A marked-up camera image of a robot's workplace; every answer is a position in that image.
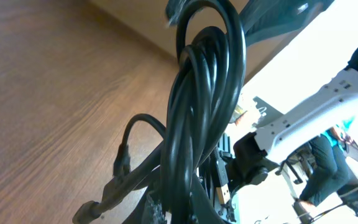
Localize person in teal shirt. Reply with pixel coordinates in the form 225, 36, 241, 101
294, 116, 357, 223

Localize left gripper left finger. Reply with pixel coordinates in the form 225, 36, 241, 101
165, 0, 199, 27

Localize black usb cables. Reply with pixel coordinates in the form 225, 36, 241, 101
71, 0, 248, 224

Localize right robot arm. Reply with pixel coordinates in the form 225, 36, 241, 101
226, 48, 358, 193

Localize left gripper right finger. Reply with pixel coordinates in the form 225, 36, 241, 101
130, 174, 229, 224

